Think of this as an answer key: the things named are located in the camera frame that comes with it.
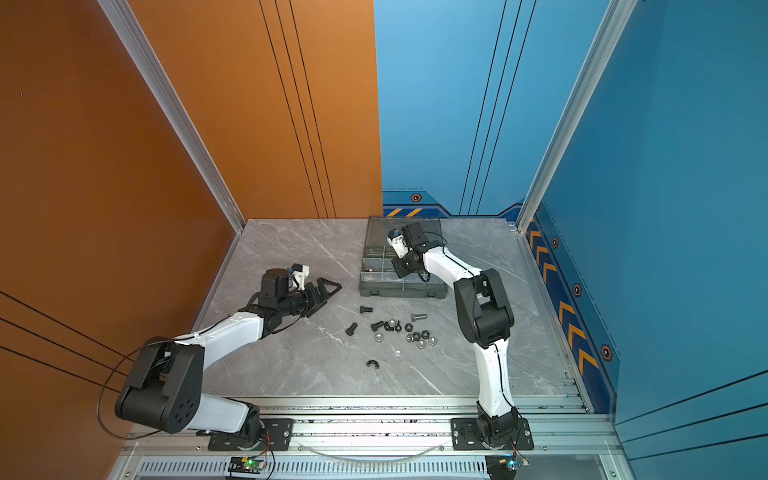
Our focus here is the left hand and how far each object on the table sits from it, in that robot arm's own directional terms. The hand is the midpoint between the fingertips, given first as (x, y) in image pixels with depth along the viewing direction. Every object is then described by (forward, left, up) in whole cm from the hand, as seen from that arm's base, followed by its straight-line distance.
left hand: (336, 291), depth 88 cm
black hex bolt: (-6, -11, -11) cm, 17 cm away
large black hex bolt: (0, -8, -11) cm, 13 cm away
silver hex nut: (-5, -17, -10) cm, 20 cm away
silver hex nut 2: (-11, -26, -11) cm, 30 cm away
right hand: (+14, -19, -5) cm, 24 cm away
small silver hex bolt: (-3, -24, -10) cm, 26 cm away
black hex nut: (-6, -22, -10) cm, 25 cm away
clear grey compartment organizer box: (+11, -12, -9) cm, 19 cm away
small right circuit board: (-41, -44, -11) cm, 61 cm away
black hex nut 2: (-9, -27, -10) cm, 30 cm away
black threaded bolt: (-8, -4, -9) cm, 13 cm away
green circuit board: (-41, +19, -13) cm, 47 cm away
